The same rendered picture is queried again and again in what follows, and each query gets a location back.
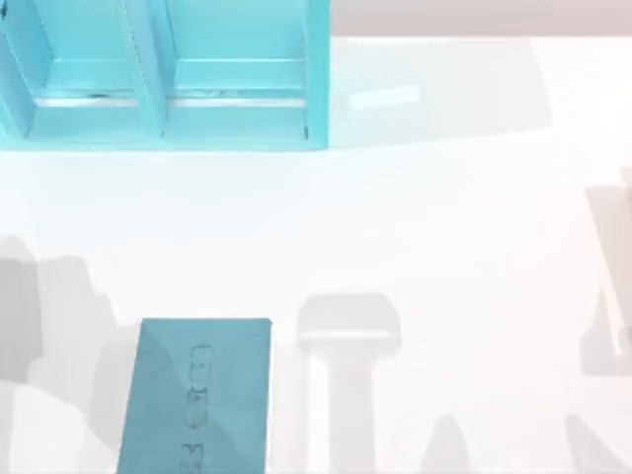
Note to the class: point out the light blue rack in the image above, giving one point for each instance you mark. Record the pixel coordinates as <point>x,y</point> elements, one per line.
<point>237,74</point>

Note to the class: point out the teal book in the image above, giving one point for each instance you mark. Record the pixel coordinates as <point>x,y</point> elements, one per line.
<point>197,395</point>

